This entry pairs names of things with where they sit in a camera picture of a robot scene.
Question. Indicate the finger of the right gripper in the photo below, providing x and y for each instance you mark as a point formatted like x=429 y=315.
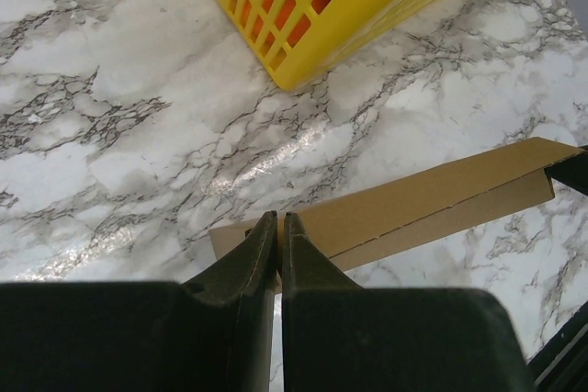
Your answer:
x=572 y=172

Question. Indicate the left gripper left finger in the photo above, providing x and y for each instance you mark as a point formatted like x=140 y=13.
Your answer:
x=211 y=333

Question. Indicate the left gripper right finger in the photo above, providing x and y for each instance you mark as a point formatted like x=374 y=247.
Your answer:
x=339 y=336

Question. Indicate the brown cardboard box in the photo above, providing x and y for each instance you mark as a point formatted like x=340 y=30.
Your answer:
x=413 y=204

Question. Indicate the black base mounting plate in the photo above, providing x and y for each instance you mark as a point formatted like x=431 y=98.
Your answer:
x=562 y=364

